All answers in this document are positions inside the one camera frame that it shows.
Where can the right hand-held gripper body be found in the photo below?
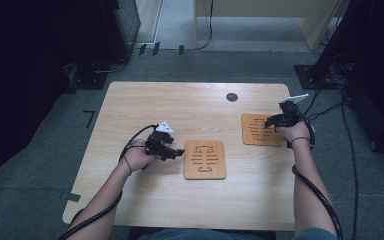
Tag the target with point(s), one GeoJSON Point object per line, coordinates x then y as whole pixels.
{"type": "Point", "coordinates": [290, 116]}

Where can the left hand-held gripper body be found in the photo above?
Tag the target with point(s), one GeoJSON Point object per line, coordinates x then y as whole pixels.
{"type": "Point", "coordinates": [156, 145]}

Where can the carved wooden coaster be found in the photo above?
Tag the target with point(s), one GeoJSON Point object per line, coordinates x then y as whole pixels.
{"type": "Point", "coordinates": [258, 131]}
{"type": "Point", "coordinates": [205, 160]}

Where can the person's right hand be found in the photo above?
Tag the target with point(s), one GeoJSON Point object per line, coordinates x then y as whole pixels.
{"type": "Point", "coordinates": [295, 131]}

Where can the person's left hand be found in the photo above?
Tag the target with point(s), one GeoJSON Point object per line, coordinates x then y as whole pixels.
{"type": "Point", "coordinates": [138, 158]}

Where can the dark right wristband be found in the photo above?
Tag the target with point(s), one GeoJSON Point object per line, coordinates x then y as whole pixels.
{"type": "Point", "coordinates": [300, 138]}

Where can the dark wristband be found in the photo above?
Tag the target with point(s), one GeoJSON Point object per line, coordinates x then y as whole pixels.
{"type": "Point", "coordinates": [128, 165]}
{"type": "Point", "coordinates": [300, 138]}

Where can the dark left wristband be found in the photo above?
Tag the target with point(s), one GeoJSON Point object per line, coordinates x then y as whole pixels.
{"type": "Point", "coordinates": [128, 165]}

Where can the black stand base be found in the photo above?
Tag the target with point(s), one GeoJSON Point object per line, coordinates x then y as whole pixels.
{"type": "Point", "coordinates": [313, 78]}
{"type": "Point", "coordinates": [91, 81]}

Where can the dark round table grommet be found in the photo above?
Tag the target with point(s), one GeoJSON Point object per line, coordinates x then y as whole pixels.
{"type": "Point", "coordinates": [232, 97]}

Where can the dark metal stand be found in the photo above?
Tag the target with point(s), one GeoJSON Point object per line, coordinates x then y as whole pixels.
{"type": "Point", "coordinates": [333, 36]}

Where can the black floor tape strip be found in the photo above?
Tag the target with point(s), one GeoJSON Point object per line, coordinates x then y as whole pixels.
{"type": "Point", "coordinates": [142, 49]}
{"type": "Point", "coordinates": [156, 48]}
{"type": "Point", "coordinates": [181, 49]}
{"type": "Point", "coordinates": [70, 196]}

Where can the black curtain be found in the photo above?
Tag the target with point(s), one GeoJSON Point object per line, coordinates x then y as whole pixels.
{"type": "Point", "coordinates": [380, 66]}
{"type": "Point", "coordinates": [30, 83]}

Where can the light wooden desk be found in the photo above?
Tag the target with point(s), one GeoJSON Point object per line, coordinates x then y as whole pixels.
{"type": "Point", "coordinates": [263, 8]}

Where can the dark glass-front cabinet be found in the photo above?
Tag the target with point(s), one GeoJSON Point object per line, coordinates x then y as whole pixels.
{"type": "Point", "coordinates": [128, 23]}

